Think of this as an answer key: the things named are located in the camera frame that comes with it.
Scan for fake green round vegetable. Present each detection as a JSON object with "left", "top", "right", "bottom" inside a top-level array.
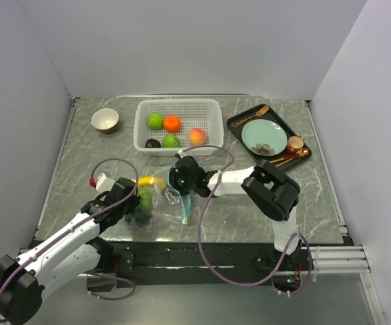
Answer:
[{"left": 162, "top": 133, "right": 181, "bottom": 148}]

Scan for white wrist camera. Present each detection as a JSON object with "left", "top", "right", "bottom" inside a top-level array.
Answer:
[
  {"left": 89, "top": 173, "right": 115, "bottom": 193},
  {"left": 175, "top": 150, "right": 186, "bottom": 159}
]

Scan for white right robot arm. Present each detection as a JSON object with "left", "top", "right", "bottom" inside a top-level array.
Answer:
[{"left": 168, "top": 156, "right": 300, "bottom": 269}]

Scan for purple cable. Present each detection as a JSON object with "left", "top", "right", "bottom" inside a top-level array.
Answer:
[
  {"left": 0, "top": 157, "right": 139, "bottom": 322},
  {"left": 178, "top": 145, "right": 314, "bottom": 295}
]

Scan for fake green cabbage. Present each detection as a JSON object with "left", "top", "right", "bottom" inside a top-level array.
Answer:
[{"left": 147, "top": 114, "right": 164, "bottom": 130}]

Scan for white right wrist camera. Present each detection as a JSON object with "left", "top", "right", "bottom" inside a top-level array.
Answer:
[{"left": 175, "top": 150, "right": 186, "bottom": 159}]

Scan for red and white bowl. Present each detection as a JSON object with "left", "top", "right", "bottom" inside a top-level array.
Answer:
[{"left": 91, "top": 108, "right": 119, "bottom": 134}]

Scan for black rectangular tray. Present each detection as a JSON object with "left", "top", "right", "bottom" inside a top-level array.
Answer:
[{"left": 226, "top": 104, "right": 312, "bottom": 171}]

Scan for copper cup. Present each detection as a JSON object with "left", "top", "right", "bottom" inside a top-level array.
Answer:
[{"left": 287, "top": 135, "right": 304, "bottom": 153}]

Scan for fake green leafy vegetable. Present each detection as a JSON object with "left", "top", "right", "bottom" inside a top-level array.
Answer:
[{"left": 138, "top": 188, "right": 152, "bottom": 211}]

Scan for fake red apple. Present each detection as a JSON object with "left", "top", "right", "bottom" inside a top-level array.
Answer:
[{"left": 188, "top": 128, "right": 207, "bottom": 146}]

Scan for gold chopstick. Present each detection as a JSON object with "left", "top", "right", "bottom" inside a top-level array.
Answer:
[
  {"left": 269, "top": 154, "right": 295, "bottom": 164},
  {"left": 275, "top": 157, "right": 297, "bottom": 167}
]

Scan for white perforated plastic basket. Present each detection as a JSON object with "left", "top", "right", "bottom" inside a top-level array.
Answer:
[{"left": 133, "top": 99, "right": 224, "bottom": 157}]

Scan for clear zip top bag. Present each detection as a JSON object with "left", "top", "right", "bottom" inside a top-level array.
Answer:
[{"left": 130, "top": 178, "right": 192, "bottom": 230}]

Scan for gold spoon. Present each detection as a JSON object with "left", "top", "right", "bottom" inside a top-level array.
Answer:
[{"left": 272, "top": 147, "right": 310, "bottom": 160}]

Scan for gold fork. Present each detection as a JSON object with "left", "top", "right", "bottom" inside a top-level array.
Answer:
[{"left": 231, "top": 105, "right": 270, "bottom": 128}]

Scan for fake orange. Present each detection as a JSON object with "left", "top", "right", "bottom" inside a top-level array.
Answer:
[{"left": 163, "top": 115, "right": 181, "bottom": 133}]

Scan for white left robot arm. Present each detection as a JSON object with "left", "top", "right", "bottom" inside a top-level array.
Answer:
[{"left": 0, "top": 177, "right": 140, "bottom": 324}]

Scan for black mounting base rail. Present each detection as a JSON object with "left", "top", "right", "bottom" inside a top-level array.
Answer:
[{"left": 90, "top": 240, "right": 314, "bottom": 285}]

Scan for teal floral plate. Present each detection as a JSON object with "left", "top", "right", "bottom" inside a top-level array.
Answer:
[{"left": 241, "top": 119, "right": 287, "bottom": 156}]

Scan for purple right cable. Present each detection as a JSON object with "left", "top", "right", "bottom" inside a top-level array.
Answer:
[{"left": 178, "top": 145, "right": 314, "bottom": 295}]

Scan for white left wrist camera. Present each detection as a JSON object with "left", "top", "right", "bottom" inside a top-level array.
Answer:
[{"left": 89, "top": 173, "right": 115, "bottom": 193}]

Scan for fake dark purple fruit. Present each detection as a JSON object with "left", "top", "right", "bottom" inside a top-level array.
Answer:
[{"left": 145, "top": 138, "right": 161, "bottom": 148}]

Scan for fake black grapes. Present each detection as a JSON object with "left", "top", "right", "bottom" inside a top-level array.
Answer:
[{"left": 124, "top": 210, "right": 152, "bottom": 228}]

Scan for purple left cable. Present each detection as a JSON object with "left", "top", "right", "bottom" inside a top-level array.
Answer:
[{"left": 0, "top": 157, "right": 139, "bottom": 322}]

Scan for fake yellow banana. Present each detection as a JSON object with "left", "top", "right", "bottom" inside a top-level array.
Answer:
[{"left": 138, "top": 176, "right": 167, "bottom": 191}]

